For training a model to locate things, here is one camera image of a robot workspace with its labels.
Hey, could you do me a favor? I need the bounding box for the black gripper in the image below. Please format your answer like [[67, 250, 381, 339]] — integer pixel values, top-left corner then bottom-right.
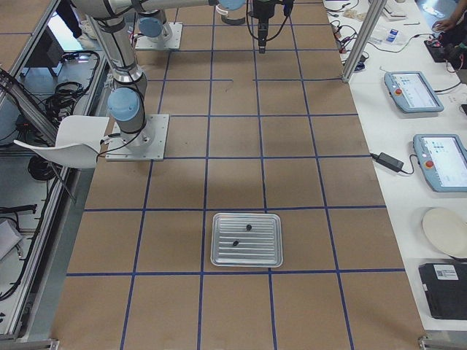
[[253, 0, 277, 54]]

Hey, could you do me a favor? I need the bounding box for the silver metal tray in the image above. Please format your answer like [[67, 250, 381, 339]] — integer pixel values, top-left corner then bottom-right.
[[210, 212, 284, 268]]

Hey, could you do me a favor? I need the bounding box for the green brake shoe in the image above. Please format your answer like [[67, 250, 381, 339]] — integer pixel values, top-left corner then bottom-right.
[[221, 15, 246, 26]]

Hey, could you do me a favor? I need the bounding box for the white curved plastic part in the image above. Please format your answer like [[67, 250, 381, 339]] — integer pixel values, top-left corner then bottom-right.
[[216, 4, 229, 17]]

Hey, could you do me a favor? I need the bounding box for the blue teach pendant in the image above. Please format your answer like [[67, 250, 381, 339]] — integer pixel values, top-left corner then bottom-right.
[[384, 71, 444, 113], [413, 134, 466, 193]]

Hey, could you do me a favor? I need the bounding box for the black power adapter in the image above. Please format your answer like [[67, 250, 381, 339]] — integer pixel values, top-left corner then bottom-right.
[[371, 152, 404, 173]]

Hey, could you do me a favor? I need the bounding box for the white chair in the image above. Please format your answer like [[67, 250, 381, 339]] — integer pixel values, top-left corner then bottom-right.
[[13, 114, 110, 205]]

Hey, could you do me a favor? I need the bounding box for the white round plate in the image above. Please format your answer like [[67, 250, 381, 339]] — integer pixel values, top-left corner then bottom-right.
[[422, 208, 466, 259]]

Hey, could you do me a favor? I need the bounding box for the black box with label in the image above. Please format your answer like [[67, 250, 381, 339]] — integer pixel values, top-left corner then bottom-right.
[[419, 263, 466, 321]]

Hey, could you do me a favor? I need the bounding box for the aluminium frame post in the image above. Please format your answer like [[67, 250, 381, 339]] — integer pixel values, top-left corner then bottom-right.
[[341, 0, 387, 83]]

